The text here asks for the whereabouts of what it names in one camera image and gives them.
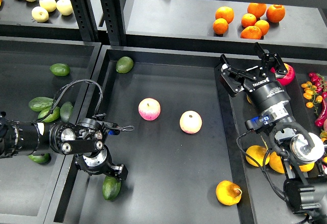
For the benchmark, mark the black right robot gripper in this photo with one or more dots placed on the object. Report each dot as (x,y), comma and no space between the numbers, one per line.
(264,93)

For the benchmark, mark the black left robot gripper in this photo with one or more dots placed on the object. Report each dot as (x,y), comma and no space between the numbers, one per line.
(101,163)

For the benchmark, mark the dark green avocado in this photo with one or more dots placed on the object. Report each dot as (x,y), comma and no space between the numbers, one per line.
(110,188)
(66,111)

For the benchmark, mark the yellow pear with brown stem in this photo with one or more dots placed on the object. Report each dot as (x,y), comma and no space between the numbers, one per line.
(228,193)

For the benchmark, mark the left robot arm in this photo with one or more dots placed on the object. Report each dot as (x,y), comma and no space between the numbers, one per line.
(84,140)

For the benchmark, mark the green avocado lower left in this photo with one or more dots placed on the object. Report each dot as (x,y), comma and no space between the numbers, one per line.
(40,159)

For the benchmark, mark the light green avocado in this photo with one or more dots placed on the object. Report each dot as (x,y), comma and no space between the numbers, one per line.
(51,116)

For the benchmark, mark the green avocado in centre tray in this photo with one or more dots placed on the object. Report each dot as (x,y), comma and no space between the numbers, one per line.
(124,64)

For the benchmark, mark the green avocado top left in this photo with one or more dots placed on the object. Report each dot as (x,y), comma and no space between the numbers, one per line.
(60,69)

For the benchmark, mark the large red apple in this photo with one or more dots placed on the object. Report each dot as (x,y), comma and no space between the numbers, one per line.
(288,78)

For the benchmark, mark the orange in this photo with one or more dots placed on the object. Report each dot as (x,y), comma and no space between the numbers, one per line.
(275,13)
(263,25)
(226,13)
(220,26)
(248,20)
(257,9)
(251,32)

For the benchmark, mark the black centre tray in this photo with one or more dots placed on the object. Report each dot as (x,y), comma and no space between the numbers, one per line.
(172,175)

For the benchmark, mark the black tray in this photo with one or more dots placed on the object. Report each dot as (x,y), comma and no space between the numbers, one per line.
(276,132)
(31,192)
(172,175)

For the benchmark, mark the black metal shelf rack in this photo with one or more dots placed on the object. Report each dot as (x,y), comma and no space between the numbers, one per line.
(184,25)

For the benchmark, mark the cherry tomato bunch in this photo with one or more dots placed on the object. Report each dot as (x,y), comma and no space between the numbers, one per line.
(314,90)

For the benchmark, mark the pink red apple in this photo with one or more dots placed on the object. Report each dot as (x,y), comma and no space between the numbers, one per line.
(149,109)

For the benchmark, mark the pale pink apple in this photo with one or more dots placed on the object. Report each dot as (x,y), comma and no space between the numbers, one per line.
(190,122)

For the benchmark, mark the red chili pepper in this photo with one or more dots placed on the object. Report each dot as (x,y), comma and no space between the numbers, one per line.
(322,117)

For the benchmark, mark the black left tray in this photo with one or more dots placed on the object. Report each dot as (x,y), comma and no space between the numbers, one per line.
(31,192)

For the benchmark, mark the black right tray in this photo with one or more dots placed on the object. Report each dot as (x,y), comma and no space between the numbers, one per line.
(276,132)

